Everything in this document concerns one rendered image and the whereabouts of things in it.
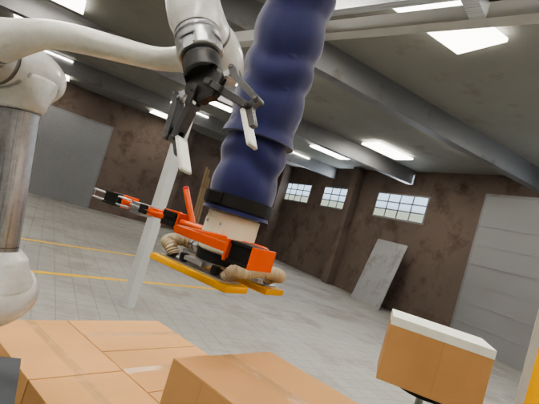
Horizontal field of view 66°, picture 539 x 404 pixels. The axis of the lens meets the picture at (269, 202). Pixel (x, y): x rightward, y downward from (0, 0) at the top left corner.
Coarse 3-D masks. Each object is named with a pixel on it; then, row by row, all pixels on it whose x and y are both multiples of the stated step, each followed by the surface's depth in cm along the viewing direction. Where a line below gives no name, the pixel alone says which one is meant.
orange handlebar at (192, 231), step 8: (128, 200) 163; (152, 208) 153; (160, 216) 150; (176, 224) 110; (184, 224) 141; (192, 224) 139; (200, 224) 144; (176, 232) 108; (184, 232) 106; (192, 232) 105; (200, 232) 105; (208, 232) 118; (200, 240) 103; (208, 240) 101; (216, 240) 100; (224, 240) 124
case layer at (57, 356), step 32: (32, 320) 208; (0, 352) 173; (32, 352) 175; (64, 352) 184; (96, 352) 194; (128, 352) 204; (160, 352) 216; (192, 352) 230; (32, 384) 151; (64, 384) 157; (96, 384) 164; (128, 384) 172; (160, 384) 181
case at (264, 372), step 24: (192, 360) 110; (216, 360) 115; (240, 360) 120; (264, 360) 126; (168, 384) 106; (192, 384) 101; (216, 384) 99; (240, 384) 103; (264, 384) 108; (288, 384) 113; (312, 384) 118
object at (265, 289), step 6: (222, 270) 138; (240, 282) 132; (246, 282) 131; (252, 282) 130; (252, 288) 129; (258, 288) 128; (264, 288) 127; (270, 288) 130; (276, 288) 134; (264, 294) 127; (270, 294) 128; (276, 294) 131
